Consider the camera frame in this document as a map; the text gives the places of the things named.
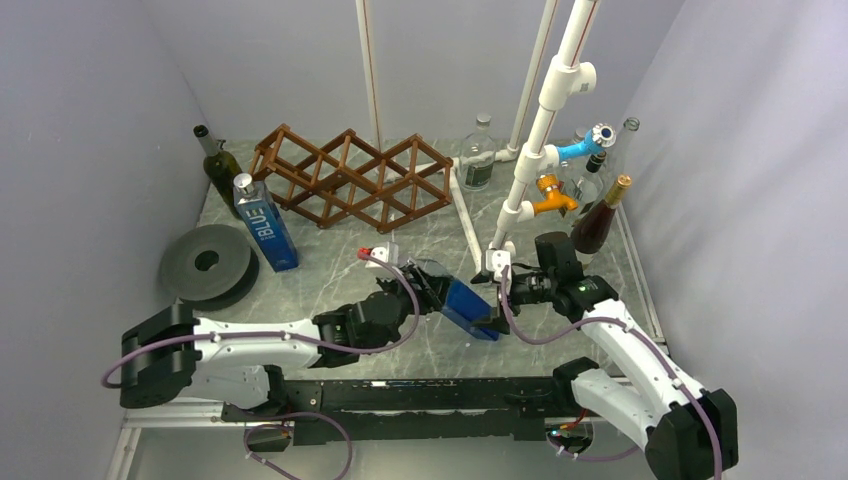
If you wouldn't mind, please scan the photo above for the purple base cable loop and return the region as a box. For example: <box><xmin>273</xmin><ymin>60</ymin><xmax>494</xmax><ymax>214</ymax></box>
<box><xmin>242</xmin><ymin>411</ymin><xmax>356</xmax><ymax>480</ymax></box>

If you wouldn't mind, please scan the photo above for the clear bottle black cap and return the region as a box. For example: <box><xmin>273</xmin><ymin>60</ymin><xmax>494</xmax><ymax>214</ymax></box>
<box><xmin>564</xmin><ymin>152</ymin><xmax>607</xmax><ymax>226</ymax></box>

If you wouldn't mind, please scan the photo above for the dark bottle gold cap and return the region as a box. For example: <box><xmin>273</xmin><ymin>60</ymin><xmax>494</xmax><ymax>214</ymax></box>
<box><xmin>570</xmin><ymin>174</ymin><xmax>632</xmax><ymax>263</ymax></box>

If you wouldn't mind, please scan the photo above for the standing clear flask bottle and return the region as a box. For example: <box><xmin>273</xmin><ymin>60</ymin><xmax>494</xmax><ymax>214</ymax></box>
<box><xmin>458</xmin><ymin>113</ymin><xmax>497</xmax><ymax>191</ymax></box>

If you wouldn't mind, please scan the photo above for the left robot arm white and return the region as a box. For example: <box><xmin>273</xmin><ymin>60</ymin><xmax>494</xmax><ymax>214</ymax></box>
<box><xmin>102</xmin><ymin>264</ymin><xmax>449</xmax><ymax>420</ymax></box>

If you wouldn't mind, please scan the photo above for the blue pipe valve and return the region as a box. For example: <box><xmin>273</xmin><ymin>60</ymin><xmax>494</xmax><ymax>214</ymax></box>
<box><xmin>557</xmin><ymin>123</ymin><xmax>617</xmax><ymax>165</ymax></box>

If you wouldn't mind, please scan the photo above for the orange pipe tap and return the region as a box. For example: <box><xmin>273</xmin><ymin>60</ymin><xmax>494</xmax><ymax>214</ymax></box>
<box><xmin>532</xmin><ymin>174</ymin><xmax>578</xmax><ymax>215</ymax></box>

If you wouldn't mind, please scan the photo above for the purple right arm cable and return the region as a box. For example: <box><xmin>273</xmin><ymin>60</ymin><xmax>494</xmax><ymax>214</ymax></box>
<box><xmin>498</xmin><ymin>264</ymin><xmax>725</xmax><ymax>480</ymax></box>

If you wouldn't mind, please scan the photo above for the brown wooden wine rack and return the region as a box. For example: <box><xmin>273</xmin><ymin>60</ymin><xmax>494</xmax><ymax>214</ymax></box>
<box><xmin>249</xmin><ymin>124</ymin><xmax>453</xmax><ymax>234</ymax></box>

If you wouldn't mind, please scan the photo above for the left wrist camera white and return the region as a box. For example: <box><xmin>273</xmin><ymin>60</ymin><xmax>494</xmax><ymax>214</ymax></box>
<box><xmin>357</xmin><ymin>241</ymin><xmax>404</xmax><ymax>269</ymax></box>

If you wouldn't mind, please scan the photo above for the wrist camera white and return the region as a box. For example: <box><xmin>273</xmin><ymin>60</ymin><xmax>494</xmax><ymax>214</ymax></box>
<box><xmin>357</xmin><ymin>241</ymin><xmax>404</xmax><ymax>269</ymax></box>
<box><xmin>482</xmin><ymin>249</ymin><xmax>512</xmax><ymax>282</ymax></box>

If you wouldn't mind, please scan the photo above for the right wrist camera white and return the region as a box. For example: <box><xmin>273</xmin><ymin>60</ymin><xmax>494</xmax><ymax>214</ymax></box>
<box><xmin>482</xmin><ymin>249</ymin><xmax>512</xmax><ymax>282</ymax></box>

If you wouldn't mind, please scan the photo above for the grey foam disc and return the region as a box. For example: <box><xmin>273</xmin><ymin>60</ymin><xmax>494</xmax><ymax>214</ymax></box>
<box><xmin>159</xmin><ymin>224</ymin><xmax>260</xmax><ymax>311</ymax></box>

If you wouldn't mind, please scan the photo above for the tall clear wine bottle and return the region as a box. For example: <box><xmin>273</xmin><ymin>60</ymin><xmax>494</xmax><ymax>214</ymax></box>
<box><xmin>601</xmin><ymin>116</ymin><xmax>641</xmax><ymax>192</ymax></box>

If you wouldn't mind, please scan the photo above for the blue square bottle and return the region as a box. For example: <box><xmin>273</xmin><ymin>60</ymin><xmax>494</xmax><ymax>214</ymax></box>
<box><xmin>233</xmin><ymin>173</ymin><xmax>299</xmax><ymax>272</ymax></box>
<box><xmin>414</xmin><ymin>259</ymin><xmax>500</xmax><ymax>341</ymax></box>

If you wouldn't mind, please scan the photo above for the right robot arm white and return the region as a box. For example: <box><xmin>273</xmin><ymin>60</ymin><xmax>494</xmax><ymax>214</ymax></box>
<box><xmin>474</xmin><ymin>231</ymin><xmax>739</xmax><ymax>479</ymax></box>

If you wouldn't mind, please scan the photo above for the green wine bottle silver cap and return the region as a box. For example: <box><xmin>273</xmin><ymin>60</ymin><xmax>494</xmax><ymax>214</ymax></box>
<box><xmin>193</xmin><ymin>124</ymin><xmax>242</xmax><ymax>219</ymax></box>

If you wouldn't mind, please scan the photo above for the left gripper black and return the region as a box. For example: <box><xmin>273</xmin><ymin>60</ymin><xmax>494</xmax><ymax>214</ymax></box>
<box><xmin>376</xmin><ymin>263</ymin><xmax>454</xmax><ymax>327</ymax></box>

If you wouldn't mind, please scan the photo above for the white PVC pipe frame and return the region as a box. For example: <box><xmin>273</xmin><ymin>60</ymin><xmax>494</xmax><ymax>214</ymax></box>
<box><xmin>355</xmin><ymin>0</ymin><xmax>601</xmax><ymax>273</ymax></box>

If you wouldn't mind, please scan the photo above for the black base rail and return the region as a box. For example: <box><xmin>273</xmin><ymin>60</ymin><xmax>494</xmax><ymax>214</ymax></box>
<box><xmin>221</xmin><ymin>376</ymin><xmax>582</xmax><ymax>446</ymax></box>

